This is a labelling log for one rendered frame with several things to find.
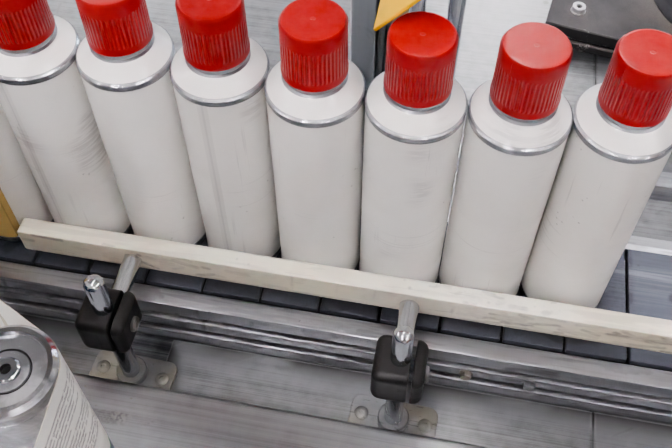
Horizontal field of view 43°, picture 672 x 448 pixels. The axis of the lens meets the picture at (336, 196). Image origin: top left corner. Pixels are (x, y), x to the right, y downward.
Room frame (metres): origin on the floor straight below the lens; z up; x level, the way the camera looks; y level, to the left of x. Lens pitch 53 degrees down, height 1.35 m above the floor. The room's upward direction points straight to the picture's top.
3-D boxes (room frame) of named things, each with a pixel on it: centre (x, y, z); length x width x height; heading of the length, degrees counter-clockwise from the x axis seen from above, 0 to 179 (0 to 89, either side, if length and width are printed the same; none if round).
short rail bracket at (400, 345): (0.21, -0.04, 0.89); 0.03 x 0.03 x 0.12; 79
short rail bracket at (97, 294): (0.26, 0.13, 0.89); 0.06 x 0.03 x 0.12; 169
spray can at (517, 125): (0.29, -0.09, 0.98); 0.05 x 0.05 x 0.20
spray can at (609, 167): (0.28, -0.14, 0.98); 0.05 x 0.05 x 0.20
